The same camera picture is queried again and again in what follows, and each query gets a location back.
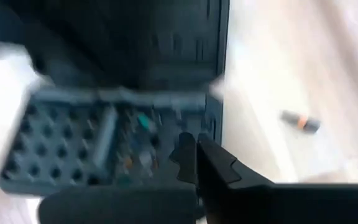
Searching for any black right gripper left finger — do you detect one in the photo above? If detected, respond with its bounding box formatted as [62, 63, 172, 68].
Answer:
[38, 132, 198, 224]

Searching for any black plastic tool case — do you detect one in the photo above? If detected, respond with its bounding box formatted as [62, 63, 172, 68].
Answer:
[0, 0, 231, 197]

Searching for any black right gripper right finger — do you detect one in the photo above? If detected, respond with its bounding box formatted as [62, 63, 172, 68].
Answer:
[196, 133, 358, 224]

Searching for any grey extension bar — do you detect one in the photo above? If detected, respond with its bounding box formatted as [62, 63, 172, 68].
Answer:
[92, 105, 118, 170]

